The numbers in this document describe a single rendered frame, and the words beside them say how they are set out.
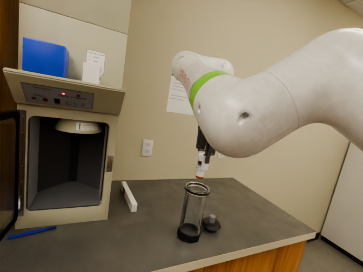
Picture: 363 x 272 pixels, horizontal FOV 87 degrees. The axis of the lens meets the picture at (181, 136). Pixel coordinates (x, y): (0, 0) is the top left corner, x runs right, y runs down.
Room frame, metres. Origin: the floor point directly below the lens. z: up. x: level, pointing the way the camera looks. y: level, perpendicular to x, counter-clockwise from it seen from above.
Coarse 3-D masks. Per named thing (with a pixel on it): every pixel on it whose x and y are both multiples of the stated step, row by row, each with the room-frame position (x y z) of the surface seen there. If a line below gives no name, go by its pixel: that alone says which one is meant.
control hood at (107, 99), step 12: (12, 72) 0.52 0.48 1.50; (24, 72) 0.53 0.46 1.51; (12, 84) 0.55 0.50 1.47; (48, 84) 0.57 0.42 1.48; (60, 84) 0.58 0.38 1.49; (72, 84) 0.59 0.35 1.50; (84, 84) 0.60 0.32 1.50; (96, 84) 0.62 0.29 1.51; (12, 96) 0.58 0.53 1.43; (24, 96) 0.58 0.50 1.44; (96, 96) 0.64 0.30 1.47; (108, 96) 0.65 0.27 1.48; (120, 96) 0.66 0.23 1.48; (72, 108) 0.66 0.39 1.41; (96, 108) 0.68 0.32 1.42; (108, 108) 0.70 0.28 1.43; (120, 108) 0.71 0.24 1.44
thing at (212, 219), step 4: (212, 216) 0.81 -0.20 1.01; (204, 220) 0.82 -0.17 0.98; (208, 220) 0.82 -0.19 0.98; (212, 220) 0.80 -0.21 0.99; (216, 220) 0.83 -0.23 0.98; (204, 224) 0.80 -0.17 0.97; (208, 224) 0.79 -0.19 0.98; (212, 224) 0.80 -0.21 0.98; (216, 224) 0.80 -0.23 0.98; (204, 228) 0.80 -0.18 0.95; (208, 228) 0.78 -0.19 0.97; (212, 228) 0.78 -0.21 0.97; (216, 228) 0.78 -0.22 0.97; (212, 232) 0.78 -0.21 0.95
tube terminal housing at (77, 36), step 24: (24, 24) 0.62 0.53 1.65; (48, 24) 0.65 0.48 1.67; (72, 24) 0.68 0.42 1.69; (72, 48) 0.68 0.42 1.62; (96, 48) 0.71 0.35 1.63; (120, 48) 0.75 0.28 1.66; (72, 72) 0.68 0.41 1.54; (120, 72) 0.75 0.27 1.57; (96, 120) 0.72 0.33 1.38; (24, 192) 0.63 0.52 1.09; (24, 216) 0.63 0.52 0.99; (48, 216) 0.66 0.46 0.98; (72, 216) 0.70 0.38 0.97; (96, 216) 0.74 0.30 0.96
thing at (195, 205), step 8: (192, 184) 0.78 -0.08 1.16; (200, 184) 0.78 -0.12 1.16; (200, 192) 0.70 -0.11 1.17; (208, 192) 0.71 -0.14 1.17; (184, 200) 0.73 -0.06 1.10; (192, 200) 0.70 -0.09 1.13; (200, 200) 0.70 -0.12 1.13; (184, 208) 0.72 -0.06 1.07; (192, 208) 0.70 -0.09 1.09; (200, 208) 0.70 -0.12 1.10; (184, 216) 0.71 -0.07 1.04; (192, 216) 0.70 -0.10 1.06; (200, 216) 0.71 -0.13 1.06; (184, 224) 0.71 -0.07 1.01; (192, 224) 0.70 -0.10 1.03; (200, 224) 0.72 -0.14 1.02; (184, 232) 0.70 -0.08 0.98; (192, 232) 0.70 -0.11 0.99
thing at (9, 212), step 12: (12, 120) 0.57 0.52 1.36; (0, 132) 0.50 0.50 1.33; (12, 132) 0.57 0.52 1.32; (0, 144) 0.51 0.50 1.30; (12, 144) 0.57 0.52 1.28; (0, 156) 0.51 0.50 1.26; (12, 156) 0.57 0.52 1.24; (0, 168) 0.51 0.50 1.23; (12, 168) 0.57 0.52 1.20; (0, 180) 0.51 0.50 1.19; (12, 180) 0.57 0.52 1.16; (0, 192) 0.51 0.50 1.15; (12, 192) 0.57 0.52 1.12; (0, 204) 0.51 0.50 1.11; (12, 204) 0.57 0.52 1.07; (0, 216) 0.51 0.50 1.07; (12, 216) 0.57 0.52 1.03; (0, 228) 0.51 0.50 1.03
